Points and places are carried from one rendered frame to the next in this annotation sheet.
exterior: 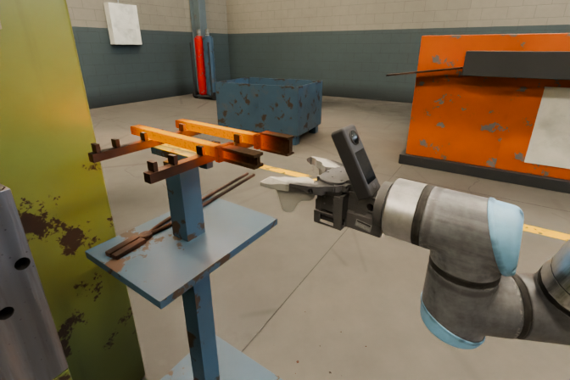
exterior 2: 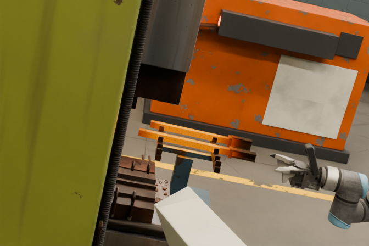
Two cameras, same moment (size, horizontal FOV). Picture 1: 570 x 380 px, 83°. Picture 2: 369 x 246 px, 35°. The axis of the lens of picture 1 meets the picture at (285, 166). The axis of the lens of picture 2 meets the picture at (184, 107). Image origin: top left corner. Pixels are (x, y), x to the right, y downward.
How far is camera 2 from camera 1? 1.84 m
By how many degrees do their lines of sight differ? 37
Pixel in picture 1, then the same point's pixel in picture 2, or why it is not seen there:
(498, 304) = (357, 210)
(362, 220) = (312, 184)
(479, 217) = (357, 179)
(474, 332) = (351, 221)
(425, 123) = not seen: hidden behind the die
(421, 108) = not seen: hidden behind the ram
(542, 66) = (283, 38)
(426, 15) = not seen: outside the picture
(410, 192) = (335, 172)
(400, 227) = (333, 185)
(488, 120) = (235, 81)
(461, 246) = (352, 189)
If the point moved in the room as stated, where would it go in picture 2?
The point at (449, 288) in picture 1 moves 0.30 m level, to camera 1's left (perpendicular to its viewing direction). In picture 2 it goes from (346, 205) to (290, 213)
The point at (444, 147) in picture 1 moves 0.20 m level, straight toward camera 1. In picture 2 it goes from (192, 106) to (195, 113)
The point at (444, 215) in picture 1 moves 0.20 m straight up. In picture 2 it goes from (347, 179) to (364, 129)
